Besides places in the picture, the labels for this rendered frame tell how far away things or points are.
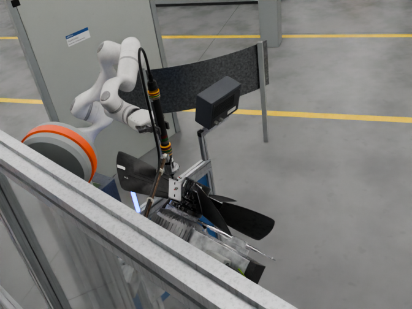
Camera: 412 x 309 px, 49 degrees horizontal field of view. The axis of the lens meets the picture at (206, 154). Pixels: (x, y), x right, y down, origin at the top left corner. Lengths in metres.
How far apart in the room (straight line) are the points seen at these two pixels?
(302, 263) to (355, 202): 0.72
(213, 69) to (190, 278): 3.26
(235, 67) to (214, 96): 1.30
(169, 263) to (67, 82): 3.20
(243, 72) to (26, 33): 1.66
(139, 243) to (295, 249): 2.76
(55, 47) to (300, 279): 2.34
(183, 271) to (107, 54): 1.86
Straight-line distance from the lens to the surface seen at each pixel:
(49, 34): 3.48
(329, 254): 3.21
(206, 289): 0.44
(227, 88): 2.52
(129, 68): 2.01
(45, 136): 0.93
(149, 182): 1.75
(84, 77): 3.69
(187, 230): 1.80
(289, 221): 3.41
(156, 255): 0.48
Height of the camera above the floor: 2.39
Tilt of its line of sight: 35 degrees down
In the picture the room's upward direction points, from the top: 9 degrees counter-clockwise
